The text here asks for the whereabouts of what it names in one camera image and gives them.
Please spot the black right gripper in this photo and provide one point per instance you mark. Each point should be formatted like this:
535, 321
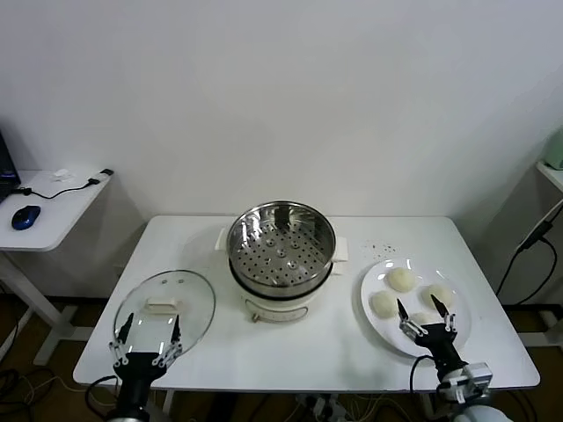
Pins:
440, 347

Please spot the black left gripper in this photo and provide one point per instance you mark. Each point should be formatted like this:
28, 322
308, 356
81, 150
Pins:
138, 369

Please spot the white steamed baozi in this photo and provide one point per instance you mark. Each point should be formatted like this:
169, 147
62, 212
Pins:
446, 293
423, 317
384, 304
400, 279

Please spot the glass pot lid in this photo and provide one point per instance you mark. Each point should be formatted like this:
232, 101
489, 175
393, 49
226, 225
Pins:
163, 304

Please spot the stainless steel steamer basket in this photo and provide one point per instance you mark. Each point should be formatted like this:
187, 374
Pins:
281, 259

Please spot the white round plate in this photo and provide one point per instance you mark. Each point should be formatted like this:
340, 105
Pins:
378, 325

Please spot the scattered dark crumbs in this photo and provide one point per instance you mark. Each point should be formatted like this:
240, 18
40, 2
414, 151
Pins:
378, 248

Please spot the white electric cooker pot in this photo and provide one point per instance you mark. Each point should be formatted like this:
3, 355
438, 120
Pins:
272, 308

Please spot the white power strip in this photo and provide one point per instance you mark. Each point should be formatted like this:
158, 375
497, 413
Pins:
325, 404

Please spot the white side desk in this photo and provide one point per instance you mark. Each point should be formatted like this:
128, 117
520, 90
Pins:
57, 220

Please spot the blue computer mouse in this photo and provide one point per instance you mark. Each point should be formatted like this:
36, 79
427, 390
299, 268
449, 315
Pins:
25, 217

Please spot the small white object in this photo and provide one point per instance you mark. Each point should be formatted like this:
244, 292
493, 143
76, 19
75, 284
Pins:
61, 174

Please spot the white side table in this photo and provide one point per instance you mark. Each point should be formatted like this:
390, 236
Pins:
552, 176

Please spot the dark laptop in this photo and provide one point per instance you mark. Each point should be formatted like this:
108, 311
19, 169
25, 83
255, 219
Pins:
6, 176

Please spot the pale green appliance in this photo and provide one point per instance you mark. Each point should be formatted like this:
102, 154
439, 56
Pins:
556, 151

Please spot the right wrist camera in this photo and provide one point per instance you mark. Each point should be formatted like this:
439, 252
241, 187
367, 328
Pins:
473, 380

